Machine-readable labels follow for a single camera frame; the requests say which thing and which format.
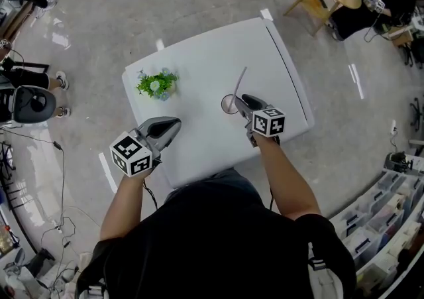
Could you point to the black office chair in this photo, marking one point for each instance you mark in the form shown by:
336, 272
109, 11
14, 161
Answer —
416, 112
412, 55

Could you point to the white shelf of storage bins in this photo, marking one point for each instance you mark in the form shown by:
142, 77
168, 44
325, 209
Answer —
371, 224

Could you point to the dark helmet headset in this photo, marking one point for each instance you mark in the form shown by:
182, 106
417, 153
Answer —
395, 158

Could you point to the white square table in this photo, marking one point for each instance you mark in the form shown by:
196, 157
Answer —
212, 59

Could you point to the person's right forearm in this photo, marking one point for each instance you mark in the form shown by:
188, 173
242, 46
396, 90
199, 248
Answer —
288, 178

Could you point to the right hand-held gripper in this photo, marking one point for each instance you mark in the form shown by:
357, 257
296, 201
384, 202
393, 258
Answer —
268, 123

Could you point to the person's blue jeans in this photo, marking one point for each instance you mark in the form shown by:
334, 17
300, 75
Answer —
225, 176

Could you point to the pale purple straw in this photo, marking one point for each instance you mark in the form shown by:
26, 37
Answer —
240, 80

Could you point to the black metal frame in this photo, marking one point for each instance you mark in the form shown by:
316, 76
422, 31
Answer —
33, 65

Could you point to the person's left forearm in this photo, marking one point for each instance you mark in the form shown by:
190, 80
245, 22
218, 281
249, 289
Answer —
122, 205

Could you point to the small potted flower plant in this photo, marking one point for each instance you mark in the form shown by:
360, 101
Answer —
155, 83

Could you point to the person's black shirt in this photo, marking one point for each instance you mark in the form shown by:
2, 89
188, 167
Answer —
212, 244

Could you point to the heap of white bags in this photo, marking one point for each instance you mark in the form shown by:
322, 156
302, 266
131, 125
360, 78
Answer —
30, 277

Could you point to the white power strip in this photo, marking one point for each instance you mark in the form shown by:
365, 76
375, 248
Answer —
393, 128

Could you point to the white and black backpack rig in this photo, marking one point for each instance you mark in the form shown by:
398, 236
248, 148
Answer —
33, 105

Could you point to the brown cardboard box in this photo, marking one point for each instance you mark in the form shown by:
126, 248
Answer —
402, 39

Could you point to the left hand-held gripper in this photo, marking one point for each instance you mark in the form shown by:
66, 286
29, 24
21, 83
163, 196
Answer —
130, 155

